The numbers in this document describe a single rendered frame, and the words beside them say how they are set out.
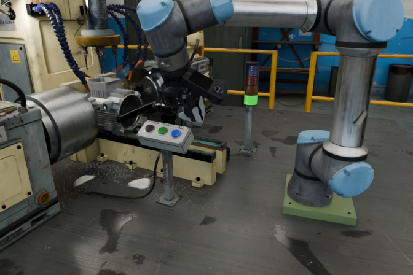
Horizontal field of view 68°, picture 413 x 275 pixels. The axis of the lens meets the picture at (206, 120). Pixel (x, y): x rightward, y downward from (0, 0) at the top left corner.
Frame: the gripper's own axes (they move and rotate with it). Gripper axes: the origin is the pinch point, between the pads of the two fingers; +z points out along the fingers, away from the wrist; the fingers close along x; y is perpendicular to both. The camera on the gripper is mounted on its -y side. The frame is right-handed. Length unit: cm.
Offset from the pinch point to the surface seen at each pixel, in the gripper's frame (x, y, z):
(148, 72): -44, 54, 23
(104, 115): -11, 55, 20
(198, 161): -6.2, 12.2, 31.3
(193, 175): -2.9, 14.1, 37.2
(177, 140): 1.9, 9.4, 8.1
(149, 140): 3.3, 19.7, 9.6
